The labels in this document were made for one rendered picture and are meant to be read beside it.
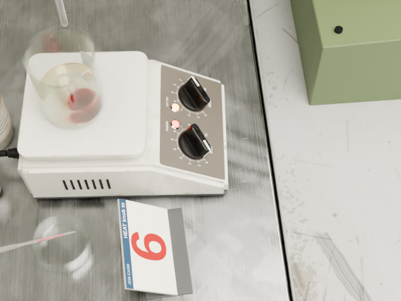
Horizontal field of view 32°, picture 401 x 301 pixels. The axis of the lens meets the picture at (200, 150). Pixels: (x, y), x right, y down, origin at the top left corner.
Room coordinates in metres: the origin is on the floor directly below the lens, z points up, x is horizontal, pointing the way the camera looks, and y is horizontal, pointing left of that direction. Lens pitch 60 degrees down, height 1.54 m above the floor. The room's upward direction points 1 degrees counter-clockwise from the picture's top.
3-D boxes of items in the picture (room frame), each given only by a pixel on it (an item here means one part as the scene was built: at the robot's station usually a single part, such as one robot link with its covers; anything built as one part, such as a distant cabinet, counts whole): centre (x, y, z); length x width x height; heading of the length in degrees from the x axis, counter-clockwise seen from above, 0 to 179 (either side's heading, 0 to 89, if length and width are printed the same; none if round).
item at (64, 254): (0.26, 0.14, 0.91); 0.06 x 0.06 x 0.02
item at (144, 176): (0.37, 0.08, 0.94); 0.22 x 0.13 x 0.08; 90
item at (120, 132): (0.37, 0.11, 0.98); 0.12 x 0.12 x 0.01; 0
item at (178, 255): (0.25, 0.05, 0.92); 0.09 x 0.06 x 0.04; 7
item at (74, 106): (0.37, 0.12, 1.03); 0.07 x 0.06 x 0.08; 5
